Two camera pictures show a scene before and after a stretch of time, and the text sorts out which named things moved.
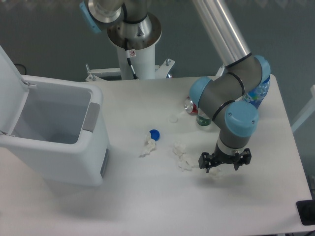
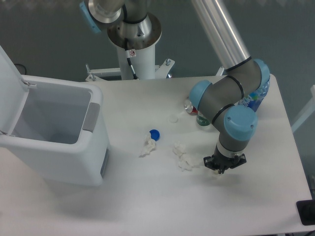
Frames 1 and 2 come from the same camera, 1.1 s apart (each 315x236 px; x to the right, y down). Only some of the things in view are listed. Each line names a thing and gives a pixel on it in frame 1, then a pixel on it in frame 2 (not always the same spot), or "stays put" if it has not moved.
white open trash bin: [56, 128] stays put
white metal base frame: [161, 71] stays put
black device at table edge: [306, 209] stays put
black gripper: [207, 161] → [221, 162]
